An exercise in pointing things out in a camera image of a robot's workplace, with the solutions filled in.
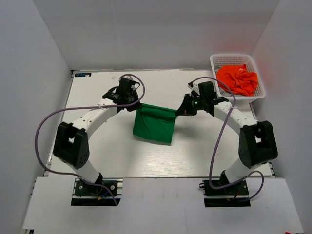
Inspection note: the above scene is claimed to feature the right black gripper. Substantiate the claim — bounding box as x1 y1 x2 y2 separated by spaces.
176 93 206 116

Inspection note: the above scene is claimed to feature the green t-shirt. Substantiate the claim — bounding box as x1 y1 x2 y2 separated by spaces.
132 103 176 145

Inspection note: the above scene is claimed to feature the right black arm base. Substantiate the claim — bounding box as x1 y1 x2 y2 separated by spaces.
198 179 251 208

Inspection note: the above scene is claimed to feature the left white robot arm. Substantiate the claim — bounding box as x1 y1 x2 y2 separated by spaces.
53 89 141 195

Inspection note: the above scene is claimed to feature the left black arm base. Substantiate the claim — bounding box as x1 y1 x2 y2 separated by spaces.
71 178 123 207

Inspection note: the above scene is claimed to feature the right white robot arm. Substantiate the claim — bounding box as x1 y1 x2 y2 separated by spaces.
175 81 278 195

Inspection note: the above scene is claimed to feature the orange t-shirt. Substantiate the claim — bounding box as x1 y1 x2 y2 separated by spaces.
216 64 258 96

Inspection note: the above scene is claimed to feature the white plastic basket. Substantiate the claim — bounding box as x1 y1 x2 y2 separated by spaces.
210 54 266 106

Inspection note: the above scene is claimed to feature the blue label sticker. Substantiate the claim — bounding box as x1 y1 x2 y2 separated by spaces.
74 73 92 77

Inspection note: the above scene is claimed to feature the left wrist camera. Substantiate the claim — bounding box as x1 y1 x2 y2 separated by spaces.
116 77 136 95

